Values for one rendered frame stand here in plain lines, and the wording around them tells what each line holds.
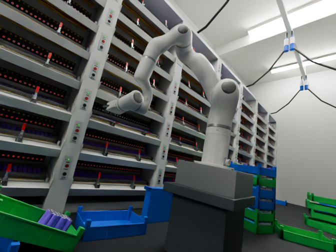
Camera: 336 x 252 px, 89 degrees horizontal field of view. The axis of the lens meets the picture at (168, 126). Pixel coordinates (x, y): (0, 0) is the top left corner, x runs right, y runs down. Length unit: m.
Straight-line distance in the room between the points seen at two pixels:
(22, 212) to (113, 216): 0.43
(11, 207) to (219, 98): 0.95
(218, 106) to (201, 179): 0.35
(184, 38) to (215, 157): 0.62
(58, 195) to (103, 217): 0.27
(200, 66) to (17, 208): 1.00
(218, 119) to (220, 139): 0.10
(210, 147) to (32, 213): 0.79
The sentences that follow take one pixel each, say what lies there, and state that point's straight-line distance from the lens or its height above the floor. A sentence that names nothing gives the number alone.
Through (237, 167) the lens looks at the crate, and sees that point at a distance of 1.59.
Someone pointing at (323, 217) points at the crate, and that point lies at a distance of 2.50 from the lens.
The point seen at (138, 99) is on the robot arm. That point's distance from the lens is 0.92.
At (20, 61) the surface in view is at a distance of 1.12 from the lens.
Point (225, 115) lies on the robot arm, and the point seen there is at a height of 0.63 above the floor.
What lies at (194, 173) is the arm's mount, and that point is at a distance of 0.77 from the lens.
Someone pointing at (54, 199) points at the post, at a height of 0.09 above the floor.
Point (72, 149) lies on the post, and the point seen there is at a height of 0.35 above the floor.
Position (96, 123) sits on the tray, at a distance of 1.14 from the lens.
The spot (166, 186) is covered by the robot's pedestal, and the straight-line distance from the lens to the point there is 0.81.
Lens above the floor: 0.36
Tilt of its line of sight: 12 degrees up
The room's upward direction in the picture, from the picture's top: 10 degrees clockwise
